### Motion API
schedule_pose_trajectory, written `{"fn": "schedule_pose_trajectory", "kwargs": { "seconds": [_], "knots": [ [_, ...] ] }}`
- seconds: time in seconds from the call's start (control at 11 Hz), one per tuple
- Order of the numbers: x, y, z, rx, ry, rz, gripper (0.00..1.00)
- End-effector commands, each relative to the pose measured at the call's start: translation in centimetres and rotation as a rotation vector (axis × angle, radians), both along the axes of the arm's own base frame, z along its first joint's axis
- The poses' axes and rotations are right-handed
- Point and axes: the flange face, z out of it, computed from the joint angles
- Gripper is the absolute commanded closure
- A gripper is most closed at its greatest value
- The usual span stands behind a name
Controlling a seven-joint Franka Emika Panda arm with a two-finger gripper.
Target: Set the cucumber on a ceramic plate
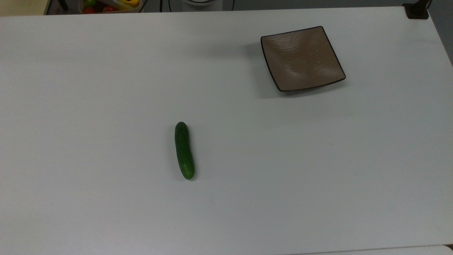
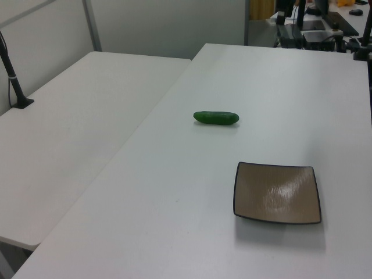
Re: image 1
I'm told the green cucumber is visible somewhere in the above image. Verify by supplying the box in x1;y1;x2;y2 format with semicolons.
174;121;195;180

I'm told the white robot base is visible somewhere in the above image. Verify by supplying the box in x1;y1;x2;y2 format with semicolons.
182;0;223;11

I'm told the square brown ceramic plate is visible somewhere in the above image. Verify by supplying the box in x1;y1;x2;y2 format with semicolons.
260;26;346;92

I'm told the clear bin of toy produce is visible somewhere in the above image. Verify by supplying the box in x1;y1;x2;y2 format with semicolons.
79;0;143;14

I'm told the black table clamp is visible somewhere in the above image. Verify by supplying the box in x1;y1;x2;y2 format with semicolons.
402;0;431;19

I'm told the beige board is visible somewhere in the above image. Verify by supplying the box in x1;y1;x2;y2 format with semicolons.
0;0;50;17

